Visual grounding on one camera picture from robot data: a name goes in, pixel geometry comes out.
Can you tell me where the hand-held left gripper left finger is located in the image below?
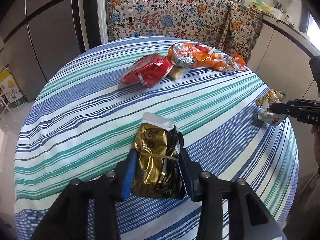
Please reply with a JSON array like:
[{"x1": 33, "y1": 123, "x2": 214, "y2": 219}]
[{"x1": 29, "y1": 148, "x2": 138, "y2": 240}]

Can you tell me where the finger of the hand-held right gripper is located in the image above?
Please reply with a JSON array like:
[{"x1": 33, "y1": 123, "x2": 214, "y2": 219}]
[{"x1": 268, "y1": 102, "x2": 298, "y2": 117}]

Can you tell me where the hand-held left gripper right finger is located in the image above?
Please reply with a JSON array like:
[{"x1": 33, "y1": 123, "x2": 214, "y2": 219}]
[{"x1": 177, "y1": 147, "x2": 284, "y2": 240}]

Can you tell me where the white silver packet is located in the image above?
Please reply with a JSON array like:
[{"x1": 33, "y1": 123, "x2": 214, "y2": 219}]
[{"x1": 257, "y1": 106, "x2": 289, "y2": 126}]

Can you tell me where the yellow wrapper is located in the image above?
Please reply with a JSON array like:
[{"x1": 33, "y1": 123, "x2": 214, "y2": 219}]
[{"x1": 255, "y1": 89, "x2": 287, "y2": 110}]

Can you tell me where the gold black foil bag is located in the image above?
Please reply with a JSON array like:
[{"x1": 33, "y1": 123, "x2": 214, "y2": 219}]
[{"x1": 131, "y1": 112, "x2": 187, "y2": 200}]

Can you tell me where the beige kitchen counter cabinet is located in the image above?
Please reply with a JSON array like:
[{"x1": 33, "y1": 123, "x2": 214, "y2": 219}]
[{"x1": 246, "y1": 12, "x2": 320, "y2": 100}]

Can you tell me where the round table, striped cloth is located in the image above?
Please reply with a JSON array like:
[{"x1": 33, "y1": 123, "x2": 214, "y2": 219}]
[{"x1": 14, "y1": 35, "x2": 299, "y2": 240}]

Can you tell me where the orange plastic bag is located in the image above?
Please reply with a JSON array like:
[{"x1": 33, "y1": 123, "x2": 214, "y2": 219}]
[{"x1": 190, "y1": 47, "x2": 247, "y2": 73}]

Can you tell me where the narrow printed cloth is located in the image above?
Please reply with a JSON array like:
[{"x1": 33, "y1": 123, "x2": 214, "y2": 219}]
[{"x1": 216, "y1": 1, "x2": 264, "y2": 64}]

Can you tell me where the window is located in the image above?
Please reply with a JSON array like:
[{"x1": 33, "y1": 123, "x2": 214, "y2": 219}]
[{"x1": 305, "y1": 11, "x2": 319, "y2": 42}]

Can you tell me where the white knife holder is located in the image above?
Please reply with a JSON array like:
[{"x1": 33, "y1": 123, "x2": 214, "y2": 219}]
[{"x1": 269, "y1": 0, "x2": 288, "y2": 18}]

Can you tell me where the red white wrapper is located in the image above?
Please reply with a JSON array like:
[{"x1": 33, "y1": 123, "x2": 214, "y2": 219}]
[{"x1": 194, "y1": 45, "x2": 213, "y2": 54}]

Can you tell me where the pale yellow plastic container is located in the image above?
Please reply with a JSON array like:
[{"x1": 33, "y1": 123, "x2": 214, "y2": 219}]
[{"x1": 249, "y1": 0, "x2": 272, "y2": 13}]

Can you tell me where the pale yellow packet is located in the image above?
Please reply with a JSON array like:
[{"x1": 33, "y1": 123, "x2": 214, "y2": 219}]
[{"x1": 168, "y1": 66, "x2": 188, "y2": 83}]

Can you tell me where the red foil bag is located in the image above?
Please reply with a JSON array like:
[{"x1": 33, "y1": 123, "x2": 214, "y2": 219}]
[{"x1": 120, "y1": 52, "x2": 174, "y2": 88}]

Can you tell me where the orange silver snack bag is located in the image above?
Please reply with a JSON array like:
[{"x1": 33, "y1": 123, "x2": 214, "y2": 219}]
[{"x1": 167, "y1": 42, "x2": 198, "y2": 67}]

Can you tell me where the yellow white cardboard box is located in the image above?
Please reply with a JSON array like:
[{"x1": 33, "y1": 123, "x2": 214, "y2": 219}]
[{"x1": 0, "y1": 66, "x2": 28, "y2": 108}]

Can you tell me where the large printed cloth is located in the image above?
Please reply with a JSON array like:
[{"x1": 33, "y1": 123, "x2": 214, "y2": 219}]
[{"x1": 104, "y1": 0, "x2": 232, "y2": 53}]

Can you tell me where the grey refrigerator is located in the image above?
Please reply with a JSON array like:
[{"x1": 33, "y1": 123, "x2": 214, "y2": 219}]
[{"x1": 0, "y1": 0, "x2": 85, "y2": 103}]

